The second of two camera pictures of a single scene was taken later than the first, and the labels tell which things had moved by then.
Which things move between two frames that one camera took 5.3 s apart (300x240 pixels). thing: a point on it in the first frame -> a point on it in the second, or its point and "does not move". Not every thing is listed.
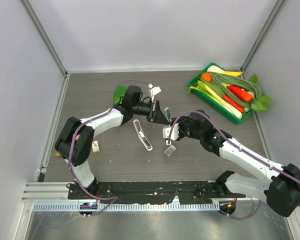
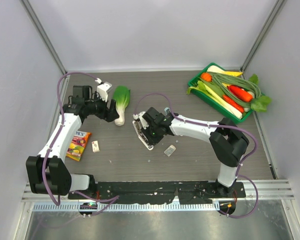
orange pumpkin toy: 206,76 does not move
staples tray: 170,150 does not move
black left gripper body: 151,117 -> 100,109
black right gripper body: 185,128 -> 152,134
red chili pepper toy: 232,103 does not move
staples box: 95,146 does not move
